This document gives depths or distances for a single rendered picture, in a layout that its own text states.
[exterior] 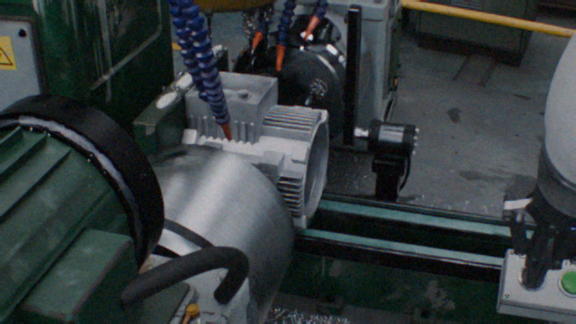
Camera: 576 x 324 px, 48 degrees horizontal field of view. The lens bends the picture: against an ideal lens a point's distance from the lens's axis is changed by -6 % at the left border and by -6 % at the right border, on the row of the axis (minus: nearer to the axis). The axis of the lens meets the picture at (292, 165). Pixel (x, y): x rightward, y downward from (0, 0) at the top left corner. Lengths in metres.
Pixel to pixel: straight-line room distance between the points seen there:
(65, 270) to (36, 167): 0.09
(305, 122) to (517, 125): 0.86
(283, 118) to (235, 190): 0.27
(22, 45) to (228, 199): 0.39
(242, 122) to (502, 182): 0.70
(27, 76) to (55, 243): 0.57
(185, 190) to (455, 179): 0.84
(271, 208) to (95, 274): 0.44
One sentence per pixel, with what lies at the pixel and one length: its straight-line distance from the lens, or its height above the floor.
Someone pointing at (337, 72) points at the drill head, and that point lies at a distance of 1.26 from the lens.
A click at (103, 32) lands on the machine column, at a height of 1.24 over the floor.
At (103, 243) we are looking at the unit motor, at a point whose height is 1.32.
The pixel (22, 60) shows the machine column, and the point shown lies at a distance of 1.02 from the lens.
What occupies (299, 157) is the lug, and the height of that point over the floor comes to 1.08.
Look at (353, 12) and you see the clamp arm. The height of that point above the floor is 1.24.
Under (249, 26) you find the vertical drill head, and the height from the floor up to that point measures 1.27.
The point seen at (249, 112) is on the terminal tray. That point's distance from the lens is 1.04.
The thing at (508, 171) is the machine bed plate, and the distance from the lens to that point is 1.59.
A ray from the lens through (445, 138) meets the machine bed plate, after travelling 1.69.
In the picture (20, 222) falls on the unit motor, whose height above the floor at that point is 1.34.
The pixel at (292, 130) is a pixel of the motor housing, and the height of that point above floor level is 1.10.
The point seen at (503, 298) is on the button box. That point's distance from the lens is 0.85.
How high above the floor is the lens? 1.60
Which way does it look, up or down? 31 degrees down
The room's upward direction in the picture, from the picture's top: straight up
